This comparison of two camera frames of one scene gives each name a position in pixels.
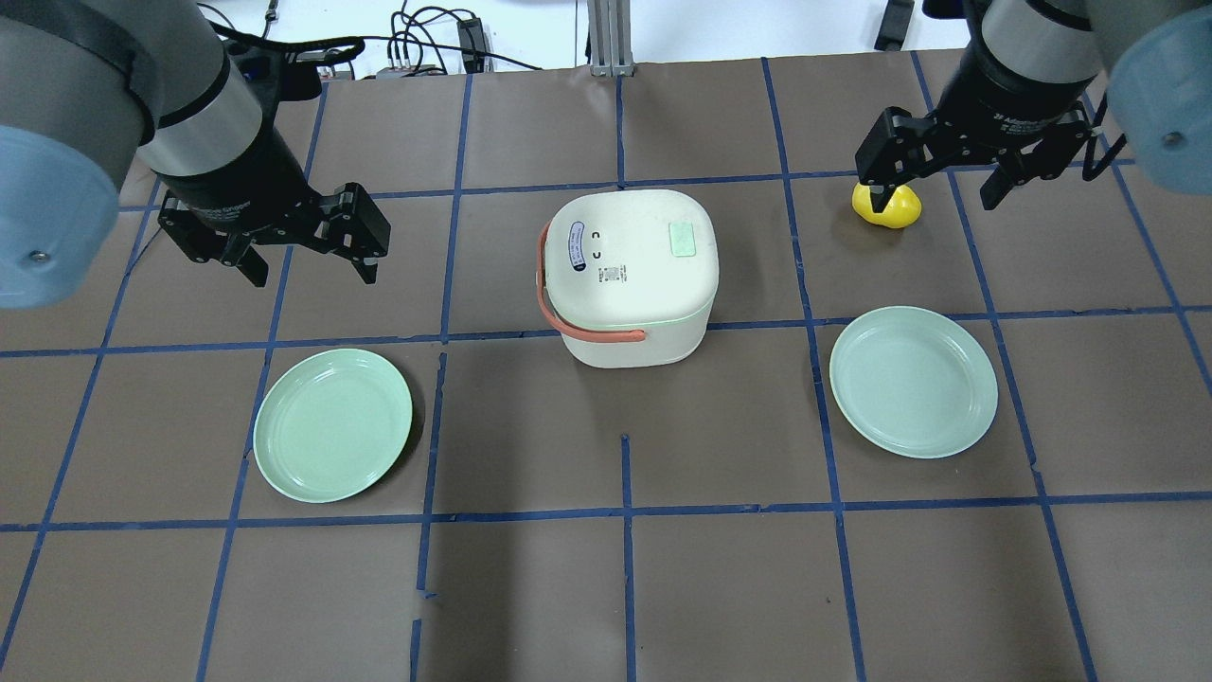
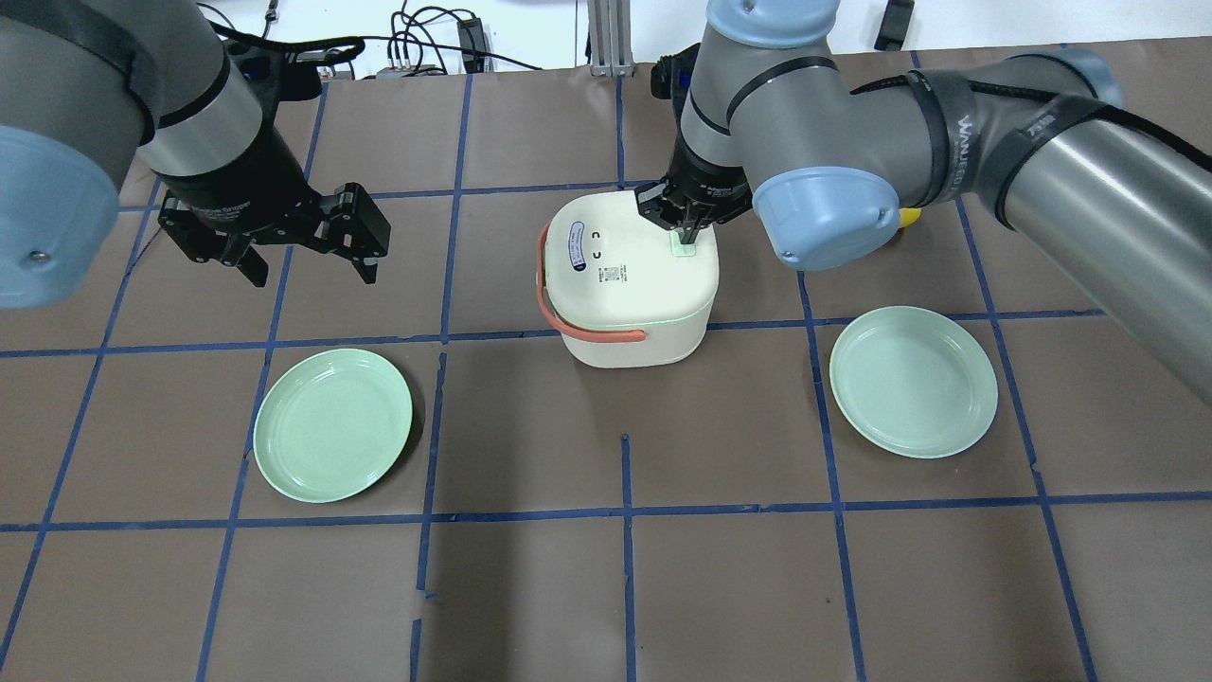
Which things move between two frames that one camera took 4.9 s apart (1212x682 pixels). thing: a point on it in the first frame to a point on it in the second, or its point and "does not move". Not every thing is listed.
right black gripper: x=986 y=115 to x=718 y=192
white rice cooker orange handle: x=579 y=333 does not move
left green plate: x=330 y=425 does not move
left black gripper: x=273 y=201 does not move
